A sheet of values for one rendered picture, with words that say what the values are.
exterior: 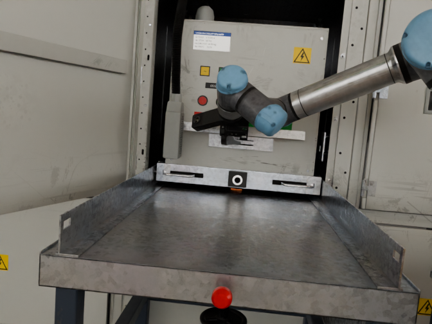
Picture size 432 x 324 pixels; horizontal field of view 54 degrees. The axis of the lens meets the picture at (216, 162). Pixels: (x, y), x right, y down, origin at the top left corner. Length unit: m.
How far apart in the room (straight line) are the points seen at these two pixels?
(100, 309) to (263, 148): 0.76
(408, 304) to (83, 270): 0.53
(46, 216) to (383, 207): 1.08
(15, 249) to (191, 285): 0.96
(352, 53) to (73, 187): 0.91
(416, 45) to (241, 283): 0.55
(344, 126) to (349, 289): 0.73
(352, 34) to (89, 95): 0.80
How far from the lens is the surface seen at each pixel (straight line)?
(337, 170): 1.38
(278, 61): 1.40
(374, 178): 1.39
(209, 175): 1.39
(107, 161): 1.33
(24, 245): 1.57
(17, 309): 1.66
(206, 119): 1.20
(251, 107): 1.01
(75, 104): 1.21
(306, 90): 1.11
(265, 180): 1.39
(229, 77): 1.02
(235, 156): 1.39
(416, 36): 0.92
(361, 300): 0.75
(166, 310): 1.51
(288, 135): 1.35
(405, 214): 1.46
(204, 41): 1.41
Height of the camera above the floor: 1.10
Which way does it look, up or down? 6 degrees down
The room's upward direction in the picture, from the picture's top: 5 degrees clockwise
